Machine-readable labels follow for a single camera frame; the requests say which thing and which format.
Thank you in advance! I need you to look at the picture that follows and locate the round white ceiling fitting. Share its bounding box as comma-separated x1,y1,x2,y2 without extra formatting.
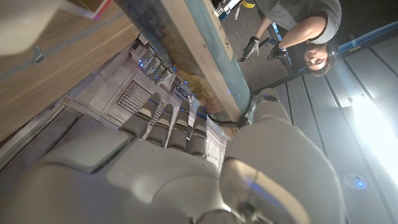
343,172,368,191

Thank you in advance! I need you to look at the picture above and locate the black band round map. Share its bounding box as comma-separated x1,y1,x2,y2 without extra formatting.
206,93,257,129

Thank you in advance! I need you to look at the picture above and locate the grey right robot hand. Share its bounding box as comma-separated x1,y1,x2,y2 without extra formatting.
0,88,346,224

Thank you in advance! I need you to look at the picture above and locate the printed living room backdrop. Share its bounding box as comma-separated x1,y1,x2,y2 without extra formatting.
0,34,231,194

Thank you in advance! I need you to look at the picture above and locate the bright ceiling light strip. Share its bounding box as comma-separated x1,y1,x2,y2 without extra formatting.
348,93,398,187

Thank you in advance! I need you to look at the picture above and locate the wooden drawer with red front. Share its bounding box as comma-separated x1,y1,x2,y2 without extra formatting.
65,0,113,21

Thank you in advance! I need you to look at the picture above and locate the person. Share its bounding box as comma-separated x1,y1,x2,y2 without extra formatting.
238,0,343,78

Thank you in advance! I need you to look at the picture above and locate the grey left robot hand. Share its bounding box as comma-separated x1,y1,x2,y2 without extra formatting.
130,43,175,87

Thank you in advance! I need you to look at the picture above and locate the paper map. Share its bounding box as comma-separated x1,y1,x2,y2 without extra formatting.
113,0,257,139

